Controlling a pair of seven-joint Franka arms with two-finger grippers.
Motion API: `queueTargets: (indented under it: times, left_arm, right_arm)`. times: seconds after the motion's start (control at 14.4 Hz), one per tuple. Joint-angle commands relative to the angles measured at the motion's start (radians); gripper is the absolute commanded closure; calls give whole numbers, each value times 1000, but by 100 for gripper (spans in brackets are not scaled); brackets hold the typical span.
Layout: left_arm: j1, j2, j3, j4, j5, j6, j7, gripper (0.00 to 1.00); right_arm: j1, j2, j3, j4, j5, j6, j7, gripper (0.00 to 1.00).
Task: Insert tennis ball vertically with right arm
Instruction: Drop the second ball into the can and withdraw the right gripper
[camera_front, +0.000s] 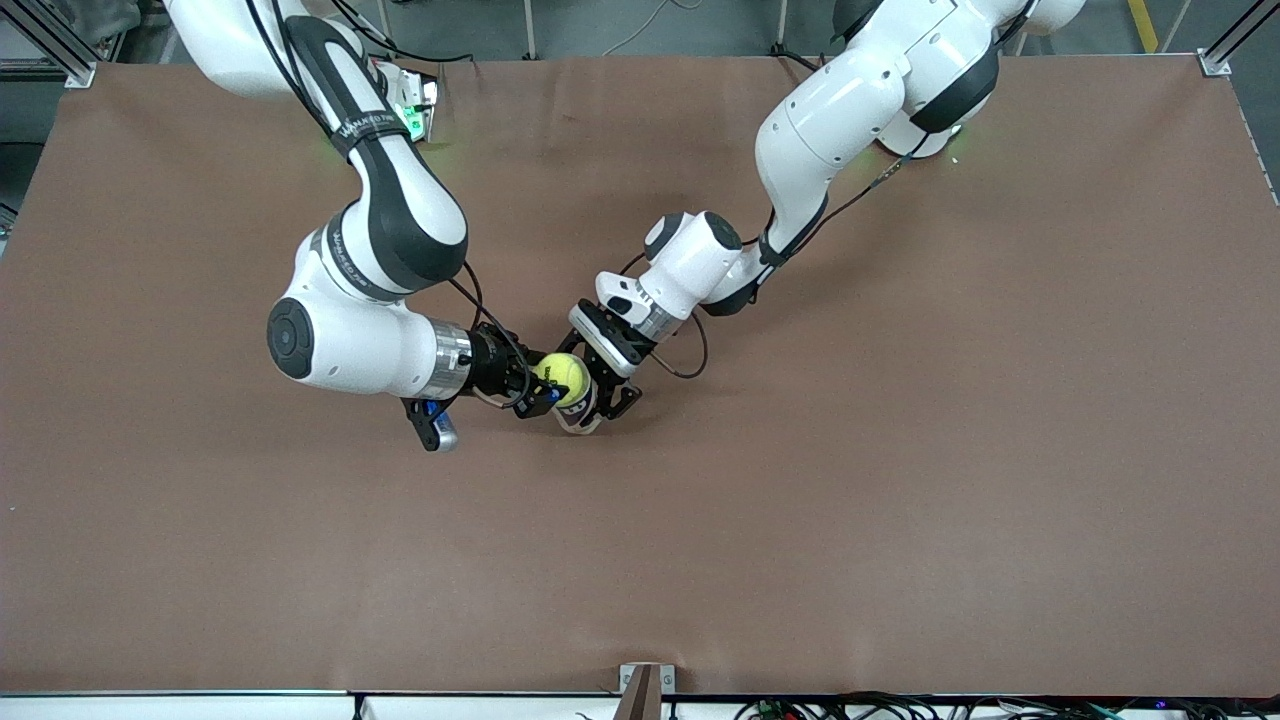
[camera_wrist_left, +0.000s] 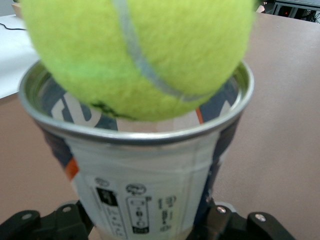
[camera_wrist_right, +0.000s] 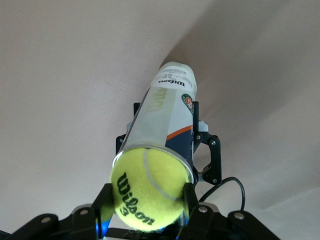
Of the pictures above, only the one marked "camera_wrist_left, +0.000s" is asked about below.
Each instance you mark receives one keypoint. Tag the dark electronics rack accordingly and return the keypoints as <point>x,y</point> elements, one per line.
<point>295,10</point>

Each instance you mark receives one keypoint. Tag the clear tennis ball can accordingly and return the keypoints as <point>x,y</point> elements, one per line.
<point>150,170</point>

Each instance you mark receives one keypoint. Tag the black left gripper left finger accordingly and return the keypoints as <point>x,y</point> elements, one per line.
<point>37,228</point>

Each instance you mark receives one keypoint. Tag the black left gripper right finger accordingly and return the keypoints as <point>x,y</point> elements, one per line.
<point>237,228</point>

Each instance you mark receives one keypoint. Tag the yellow tennis ball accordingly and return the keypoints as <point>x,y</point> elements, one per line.
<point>150,55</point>

